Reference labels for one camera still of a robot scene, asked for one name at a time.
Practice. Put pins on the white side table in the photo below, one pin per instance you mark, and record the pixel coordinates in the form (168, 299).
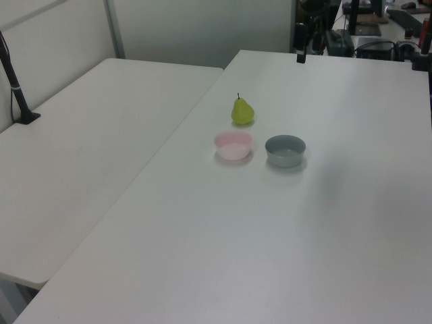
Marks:
(84, 141)

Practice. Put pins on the black table clamp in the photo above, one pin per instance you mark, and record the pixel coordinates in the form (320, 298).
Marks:
(419, 60)

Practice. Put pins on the green yellow pear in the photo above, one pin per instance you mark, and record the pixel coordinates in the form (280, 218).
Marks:
(242, 111)

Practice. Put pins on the black electronics box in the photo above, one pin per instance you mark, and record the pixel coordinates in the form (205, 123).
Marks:
(374, 50)

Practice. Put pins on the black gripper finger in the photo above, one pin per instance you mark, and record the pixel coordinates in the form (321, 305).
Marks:
(299, 58)
(303, 58)

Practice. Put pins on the pink plastic bowl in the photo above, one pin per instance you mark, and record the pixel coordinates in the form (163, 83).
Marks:
(233, 148)

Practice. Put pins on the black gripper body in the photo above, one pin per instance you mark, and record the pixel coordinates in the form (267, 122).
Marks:
(300, 37)

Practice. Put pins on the gray plastic bowl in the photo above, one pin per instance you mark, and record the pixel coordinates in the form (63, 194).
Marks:
(285, 155)

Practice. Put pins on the black computer mouse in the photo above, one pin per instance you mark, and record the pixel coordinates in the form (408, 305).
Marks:
(409, 5)

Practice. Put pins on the metal partition post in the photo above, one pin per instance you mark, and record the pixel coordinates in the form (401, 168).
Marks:
(114, 30)

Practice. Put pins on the black camera stand pole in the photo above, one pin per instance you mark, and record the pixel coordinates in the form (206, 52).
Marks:
(15, 91)

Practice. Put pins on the black monitor stand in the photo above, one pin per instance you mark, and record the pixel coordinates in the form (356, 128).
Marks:
(366, 28)

